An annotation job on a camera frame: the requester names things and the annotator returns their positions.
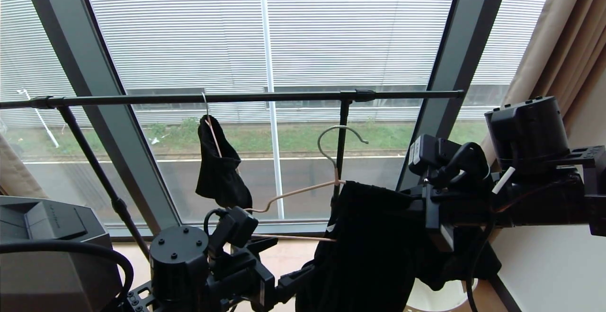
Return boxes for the black clothes rack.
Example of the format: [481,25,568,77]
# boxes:
[0,89,465,258]

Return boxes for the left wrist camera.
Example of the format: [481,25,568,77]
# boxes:
[204,206,260,252]

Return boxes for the beige curtain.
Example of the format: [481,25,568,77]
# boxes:
[0,134,49,200]
[481,0,606,166]

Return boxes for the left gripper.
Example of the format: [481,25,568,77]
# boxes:
[208,237,317,312]

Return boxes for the white laundry basket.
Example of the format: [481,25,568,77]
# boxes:
[405,278,479,312]

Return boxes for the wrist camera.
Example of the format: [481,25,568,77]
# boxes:
[204,206,260,252]
[408,134,494,190]

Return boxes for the pink clothes hanger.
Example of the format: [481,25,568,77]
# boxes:
[243,125,370,243]
[202,91,223,159]

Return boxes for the window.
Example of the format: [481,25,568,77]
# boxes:
[0,0,561,238]

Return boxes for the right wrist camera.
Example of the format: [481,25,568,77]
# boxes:
[408,134,494,190]

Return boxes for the black shorts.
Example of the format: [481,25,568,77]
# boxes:
[195,114,253,210]

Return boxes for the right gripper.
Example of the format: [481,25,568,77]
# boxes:
[401,179,505,254]

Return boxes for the black garment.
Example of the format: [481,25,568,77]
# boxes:
[294,180,503,312]

